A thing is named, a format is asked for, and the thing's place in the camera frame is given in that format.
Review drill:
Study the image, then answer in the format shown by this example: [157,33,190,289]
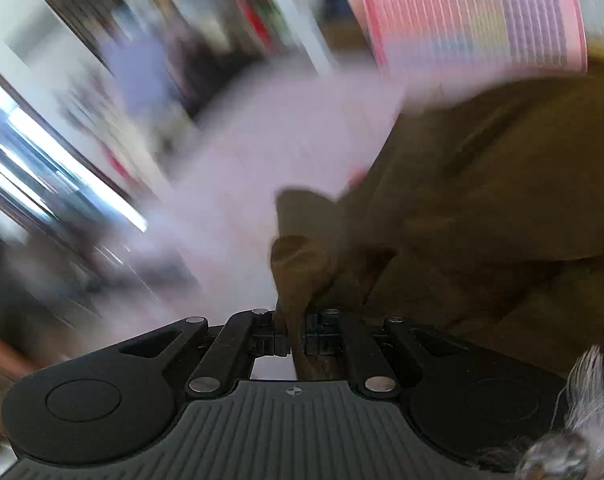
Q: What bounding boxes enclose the brown corduroy pants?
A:
[270,65,604,379]

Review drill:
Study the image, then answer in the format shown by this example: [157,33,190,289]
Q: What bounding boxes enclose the pink checkered cartoon desk mat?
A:
[97,63,405,346]

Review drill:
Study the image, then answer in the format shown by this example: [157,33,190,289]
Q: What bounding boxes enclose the lavender folded cloth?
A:
[100,34,177,116]

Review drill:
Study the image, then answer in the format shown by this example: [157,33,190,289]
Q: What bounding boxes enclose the pink learning keyboard tablet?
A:
[364,0,587,72]

